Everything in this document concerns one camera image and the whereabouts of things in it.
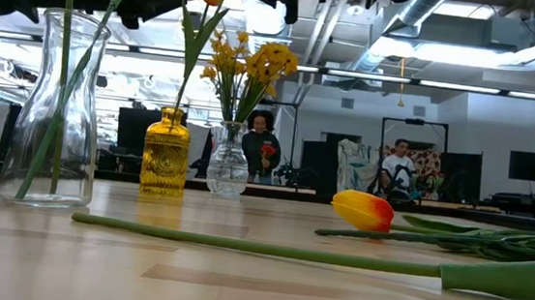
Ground yellow orange tulip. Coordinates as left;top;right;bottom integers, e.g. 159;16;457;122
328;188;535;245

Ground amber glass vase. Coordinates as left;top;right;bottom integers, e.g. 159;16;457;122
137;105;195;199

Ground clear textured glass vase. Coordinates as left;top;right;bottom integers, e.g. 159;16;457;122
203;118;254;199

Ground clear smooth glass vase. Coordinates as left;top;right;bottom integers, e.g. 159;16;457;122
0;2;114;213

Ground black monitor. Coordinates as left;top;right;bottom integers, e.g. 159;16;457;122
114;106;189;161

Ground red flower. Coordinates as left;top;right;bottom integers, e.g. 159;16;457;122
257;142;278;179

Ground person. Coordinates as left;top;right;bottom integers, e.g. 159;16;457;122
237;108;285;187
378;136;421;198

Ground black partition panel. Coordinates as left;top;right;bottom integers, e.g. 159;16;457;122
437;150;485;203
298;130;342;195

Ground white teal cloth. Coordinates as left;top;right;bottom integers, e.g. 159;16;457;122
333;136;382;200

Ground floral patterned cloth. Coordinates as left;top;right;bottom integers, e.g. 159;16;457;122
378;143;443;195

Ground dark desk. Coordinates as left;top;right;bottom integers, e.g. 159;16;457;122
488;190;535;219

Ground black stand frame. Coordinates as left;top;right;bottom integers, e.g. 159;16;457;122
253;99;301;172
373;114;452;200

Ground silver ventilation duct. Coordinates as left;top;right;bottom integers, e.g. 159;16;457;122
351;0;457;82

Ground black wall screen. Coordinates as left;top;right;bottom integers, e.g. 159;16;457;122
508;150;535;182

